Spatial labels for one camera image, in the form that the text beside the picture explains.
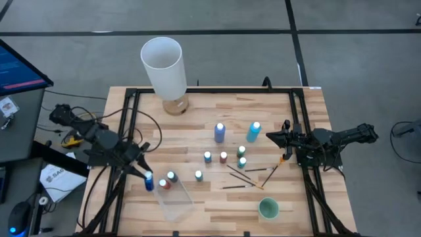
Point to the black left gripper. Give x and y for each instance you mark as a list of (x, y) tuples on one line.
[(126, 153)]

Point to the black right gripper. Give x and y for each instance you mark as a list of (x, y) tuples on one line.
[(297, 141)]

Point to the small dark blue paint bottle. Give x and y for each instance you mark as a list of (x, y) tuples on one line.
[(149, 184)]

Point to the large cyan paint bottle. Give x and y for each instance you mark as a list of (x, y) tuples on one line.
[(253, 133)]

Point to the small red paint bottle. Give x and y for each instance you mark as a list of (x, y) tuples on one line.
[(223, 158), (164, 184)]

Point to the black paintbrush orange tip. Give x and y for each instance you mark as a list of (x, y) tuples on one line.
[(246, 181), (273, 172)]

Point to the small black paint bottle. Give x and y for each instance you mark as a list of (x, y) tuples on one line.
[(172, 177)]

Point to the black paintbrush silver ferrule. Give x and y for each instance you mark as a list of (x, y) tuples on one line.
[(237, 187), (238, 172), (260, 170)]

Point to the small green paint bottle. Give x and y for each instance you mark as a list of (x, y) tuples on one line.
[(240, 152)]

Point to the small turquoise paint bottle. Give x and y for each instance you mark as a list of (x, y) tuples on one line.
[(242, 163)]

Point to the large purple paint bottle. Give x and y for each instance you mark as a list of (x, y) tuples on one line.
[(219, 135)]

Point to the small teal paint bottle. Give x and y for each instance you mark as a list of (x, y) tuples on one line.
[(198, 176)]

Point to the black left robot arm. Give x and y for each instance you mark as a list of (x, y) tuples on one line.
[(105, 138)]

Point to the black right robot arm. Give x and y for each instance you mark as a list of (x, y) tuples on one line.
[(348, 133)]

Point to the clear plastic bin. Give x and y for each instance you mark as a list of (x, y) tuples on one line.
[(177, 207)]

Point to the black table edge clamp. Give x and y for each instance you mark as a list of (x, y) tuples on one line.
[(267, 82)]

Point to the white sticker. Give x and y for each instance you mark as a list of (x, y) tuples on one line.
[(314, 88)]

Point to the green cup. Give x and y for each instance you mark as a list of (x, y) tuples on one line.
[(268, 209)]

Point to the white paper booklet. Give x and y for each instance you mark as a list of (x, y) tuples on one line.
[(62, 181)]

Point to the white shade wooden base lamp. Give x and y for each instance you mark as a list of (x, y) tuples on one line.
[(164, 69)]

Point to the white tape roll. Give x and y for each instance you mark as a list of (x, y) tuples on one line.
[(39, 200)]

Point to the grey side desk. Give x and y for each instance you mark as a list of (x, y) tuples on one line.
[(23, 138)]

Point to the black computer mouse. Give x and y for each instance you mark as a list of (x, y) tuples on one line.
[(19, 217)]

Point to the metal key clip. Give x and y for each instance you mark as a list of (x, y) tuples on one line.
[(6, 123)]

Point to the white badge card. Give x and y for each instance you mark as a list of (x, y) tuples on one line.
[(8, 107)]

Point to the blue-screen computer monitor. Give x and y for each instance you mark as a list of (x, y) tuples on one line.
[(16, 69)]

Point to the black bracket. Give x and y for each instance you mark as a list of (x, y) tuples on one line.
[(176, 234), (246, 234)]

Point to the black metal table frame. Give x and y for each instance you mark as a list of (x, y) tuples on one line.
[(213, 90)]

